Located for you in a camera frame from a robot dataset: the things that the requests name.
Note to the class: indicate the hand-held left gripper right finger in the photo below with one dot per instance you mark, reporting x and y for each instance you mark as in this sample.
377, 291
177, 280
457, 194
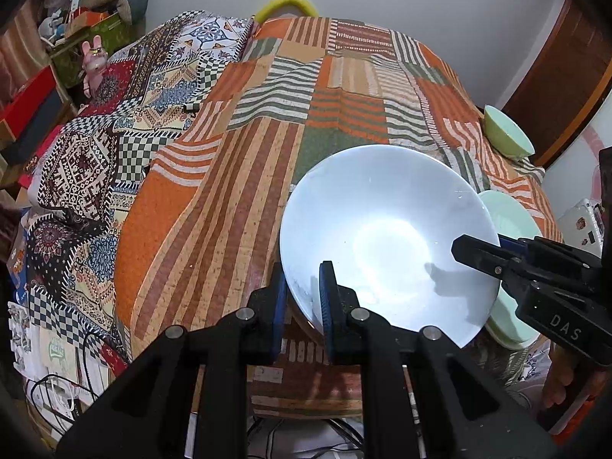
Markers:
327, 306

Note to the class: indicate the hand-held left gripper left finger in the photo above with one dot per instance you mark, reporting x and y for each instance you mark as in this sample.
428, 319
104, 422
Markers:
277, 315

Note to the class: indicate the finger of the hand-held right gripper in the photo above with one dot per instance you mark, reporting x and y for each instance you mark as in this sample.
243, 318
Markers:
516, 244
483, 256

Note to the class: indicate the mint green plate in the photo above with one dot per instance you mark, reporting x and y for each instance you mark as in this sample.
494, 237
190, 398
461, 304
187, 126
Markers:
514, 220

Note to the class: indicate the white bowl with dark dots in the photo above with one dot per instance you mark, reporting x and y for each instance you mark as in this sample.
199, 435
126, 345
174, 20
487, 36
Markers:
382, 229

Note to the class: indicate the person's right hand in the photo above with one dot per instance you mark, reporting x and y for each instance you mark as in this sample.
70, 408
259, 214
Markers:
559, 382

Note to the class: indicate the white case with stickers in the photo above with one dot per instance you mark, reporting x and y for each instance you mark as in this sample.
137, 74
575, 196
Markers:
578, 224

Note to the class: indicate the mint green bowl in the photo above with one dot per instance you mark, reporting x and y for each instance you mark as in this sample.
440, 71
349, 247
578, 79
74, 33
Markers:
509, 129

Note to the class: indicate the orange striped patchwork blanket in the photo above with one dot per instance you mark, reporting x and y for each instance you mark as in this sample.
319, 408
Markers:
239, 167

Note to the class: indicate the brown wooden door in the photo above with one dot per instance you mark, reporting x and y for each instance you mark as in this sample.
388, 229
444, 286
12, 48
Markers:
559, 91

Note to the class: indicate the printed paper sheets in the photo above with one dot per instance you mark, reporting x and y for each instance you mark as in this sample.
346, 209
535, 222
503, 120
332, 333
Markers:
52, 354

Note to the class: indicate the multicolour patterned quilt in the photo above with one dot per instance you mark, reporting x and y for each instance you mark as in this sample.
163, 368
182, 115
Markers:
124, 119

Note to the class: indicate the pink rabbit figure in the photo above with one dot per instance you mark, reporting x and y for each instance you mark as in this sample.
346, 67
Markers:
94, 64

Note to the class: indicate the red box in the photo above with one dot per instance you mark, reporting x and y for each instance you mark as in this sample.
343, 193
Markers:
28, 105

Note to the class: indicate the green cardboard box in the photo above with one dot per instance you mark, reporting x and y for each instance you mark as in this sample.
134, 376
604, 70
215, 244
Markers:
76, 55

